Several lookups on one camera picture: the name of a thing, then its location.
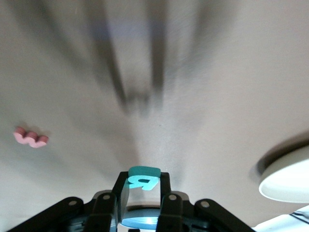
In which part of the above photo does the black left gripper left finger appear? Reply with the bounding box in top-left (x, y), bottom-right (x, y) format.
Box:
top-left (7, 171), bottom-right (130, 232)

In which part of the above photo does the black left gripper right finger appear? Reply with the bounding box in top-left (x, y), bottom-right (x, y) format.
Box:
top-left (156, 173), bottom-right (256, 232)

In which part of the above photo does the teal capital letter R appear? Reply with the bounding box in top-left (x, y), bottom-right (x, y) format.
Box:
top-left (125, 165), bottom-right (162, 192)

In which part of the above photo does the red small letter w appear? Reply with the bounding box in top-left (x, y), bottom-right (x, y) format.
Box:
top-left (13, 126), bottom-right (50, 148)

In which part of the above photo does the beige plate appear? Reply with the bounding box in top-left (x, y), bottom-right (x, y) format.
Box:
top-left (258, 145), bottom-right (309, 203)

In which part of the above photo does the brown table mat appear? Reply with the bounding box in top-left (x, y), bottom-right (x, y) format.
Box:
top-left (0, 0), bottom-right (309, 232)

